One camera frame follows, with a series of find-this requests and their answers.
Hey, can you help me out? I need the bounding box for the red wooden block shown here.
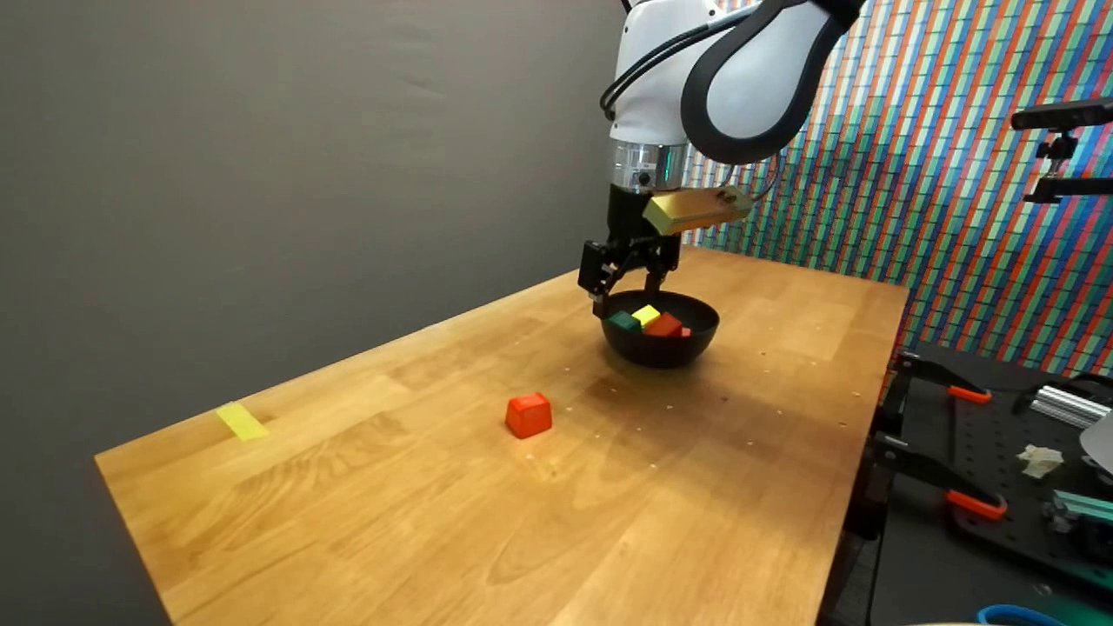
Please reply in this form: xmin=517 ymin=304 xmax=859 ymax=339
xmin=643 ymin=313 xmax=695 ymax=345

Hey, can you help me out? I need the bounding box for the black perforated workbench board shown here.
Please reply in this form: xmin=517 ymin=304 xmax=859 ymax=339
xmin=824 ymin=342 xmax=1113 ymax=626

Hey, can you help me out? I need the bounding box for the black clamp with red handle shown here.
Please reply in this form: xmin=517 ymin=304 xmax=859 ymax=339
xmin=895 ymin=348 xmax=998 ymax=412
xmin=871 ymin=433 xmax=1007 ymax=526

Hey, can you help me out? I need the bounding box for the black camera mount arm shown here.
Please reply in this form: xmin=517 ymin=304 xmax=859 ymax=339
xmin=1007 ymin=97 xmax=1113 ymax=209

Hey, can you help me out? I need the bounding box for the black round bowl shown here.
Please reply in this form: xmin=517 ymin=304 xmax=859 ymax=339
xmin=598 ymin=288 xmax=722 ymax=371

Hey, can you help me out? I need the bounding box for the blue plastic object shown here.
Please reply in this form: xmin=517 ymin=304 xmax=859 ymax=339
xmin=973 ymin=602 xmax=1053 ymax=626

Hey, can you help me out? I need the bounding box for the colourful striped backdrop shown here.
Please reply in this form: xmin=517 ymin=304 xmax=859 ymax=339
xmin=656 ymin=0 xmax=1113 ymax=384

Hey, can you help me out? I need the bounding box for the grey rounded object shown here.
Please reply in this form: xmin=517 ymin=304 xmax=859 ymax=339
xmin=1073 ymin=412 xmax=1113 ymax=482

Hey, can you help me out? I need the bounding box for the white ribbed bar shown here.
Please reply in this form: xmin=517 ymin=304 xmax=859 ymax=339
xmin=1024 ymin=384 xmax=1113 ymax=433

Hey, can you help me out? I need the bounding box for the teal metal tool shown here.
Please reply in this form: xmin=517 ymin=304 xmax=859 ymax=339
xmin=1046 ymin=484 xmax=1113 ymax=538

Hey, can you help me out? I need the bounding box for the beige wrist camera box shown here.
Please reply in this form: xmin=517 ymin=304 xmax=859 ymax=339
xmin=639 ymin=189 xmax=753 ymax=240

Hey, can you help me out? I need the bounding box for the white crumpled object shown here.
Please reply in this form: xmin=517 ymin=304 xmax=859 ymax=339
xmin=1016 ymin=441 xmax=1068 ymax=484

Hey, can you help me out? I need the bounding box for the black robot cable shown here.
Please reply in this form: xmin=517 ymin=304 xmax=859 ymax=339
xmin=598 ymin=4 xmax=758 ymax=122

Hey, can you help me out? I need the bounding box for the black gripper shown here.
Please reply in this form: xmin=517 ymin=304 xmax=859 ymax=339
xmin=573 ymin=186 xmax=686 ymax=322

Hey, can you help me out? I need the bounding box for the orange-red wooden block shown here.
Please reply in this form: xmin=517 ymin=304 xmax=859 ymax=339
xmin=503 ymin=389 xmax=557 ymax=441

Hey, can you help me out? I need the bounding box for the yellow tape strip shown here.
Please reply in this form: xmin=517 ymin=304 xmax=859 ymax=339
xmin=212 ymin=402 xmax=270 ymax=446

